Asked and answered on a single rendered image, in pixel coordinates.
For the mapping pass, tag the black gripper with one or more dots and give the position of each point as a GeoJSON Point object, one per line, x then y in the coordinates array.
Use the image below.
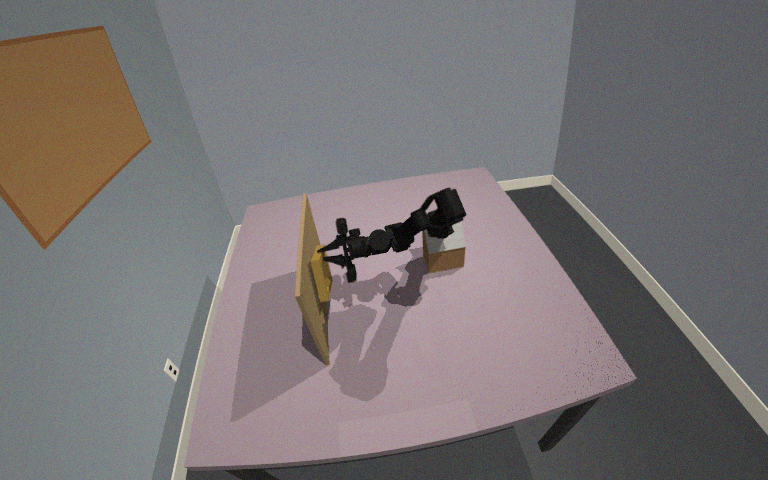
{"type": "Point", "coordinates": [356, 247]}

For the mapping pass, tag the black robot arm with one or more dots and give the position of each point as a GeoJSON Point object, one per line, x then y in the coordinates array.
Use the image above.
{"type": "Point", "coordinates": [438, 223]}

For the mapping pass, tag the yellow picture frame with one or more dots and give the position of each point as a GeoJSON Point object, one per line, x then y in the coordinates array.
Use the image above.
{"type": "Point", "coordinates": [322, 274]}

